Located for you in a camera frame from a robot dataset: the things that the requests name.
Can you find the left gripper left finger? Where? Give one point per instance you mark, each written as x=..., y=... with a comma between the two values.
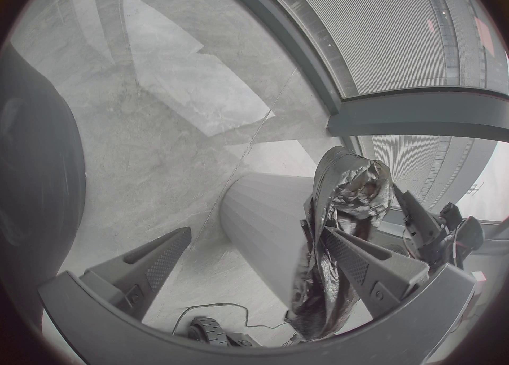
x=159, y=260

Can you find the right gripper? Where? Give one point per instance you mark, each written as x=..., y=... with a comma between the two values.
x=437, y=246

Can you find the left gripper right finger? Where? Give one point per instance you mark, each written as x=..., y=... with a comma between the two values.
x=366, y=264

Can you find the black plastic bag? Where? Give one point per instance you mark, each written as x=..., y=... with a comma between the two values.
x=338, y=196

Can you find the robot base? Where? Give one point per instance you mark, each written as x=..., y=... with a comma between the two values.
x=206, y=329

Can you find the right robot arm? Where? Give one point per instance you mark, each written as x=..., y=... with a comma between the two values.
x=473, y=236

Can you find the white trash bin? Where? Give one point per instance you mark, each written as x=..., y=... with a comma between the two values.
x=266, y=228

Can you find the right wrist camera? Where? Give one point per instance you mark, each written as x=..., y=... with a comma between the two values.
x=451, y=215

